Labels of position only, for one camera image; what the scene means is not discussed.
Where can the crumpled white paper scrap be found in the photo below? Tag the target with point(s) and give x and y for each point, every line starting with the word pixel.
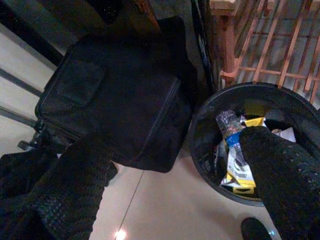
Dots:
pixel 287 133

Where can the black fabric trolley bag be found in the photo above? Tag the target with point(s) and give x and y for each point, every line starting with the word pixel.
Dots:
pixel 125 87

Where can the black round rubbish bin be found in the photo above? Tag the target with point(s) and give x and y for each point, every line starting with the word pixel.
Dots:
pixel 200 140

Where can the yellow and white snack wrapper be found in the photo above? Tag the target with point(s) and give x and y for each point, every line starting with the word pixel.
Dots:
pixel 237 172

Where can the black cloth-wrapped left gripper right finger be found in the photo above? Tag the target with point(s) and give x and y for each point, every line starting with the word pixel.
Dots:
pixel 287 180

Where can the small yellow carton piece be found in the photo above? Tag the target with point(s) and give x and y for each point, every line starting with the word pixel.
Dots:
pixel 253 122

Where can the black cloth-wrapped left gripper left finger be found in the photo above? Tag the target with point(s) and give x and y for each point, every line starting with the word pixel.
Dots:
pixel 62 200

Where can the brown wooden slatted rack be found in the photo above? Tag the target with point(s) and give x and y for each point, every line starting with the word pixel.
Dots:
pixel 226 37

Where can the silver patterned wrapper blue band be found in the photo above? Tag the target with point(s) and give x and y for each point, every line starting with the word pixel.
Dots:
pixel 228 122

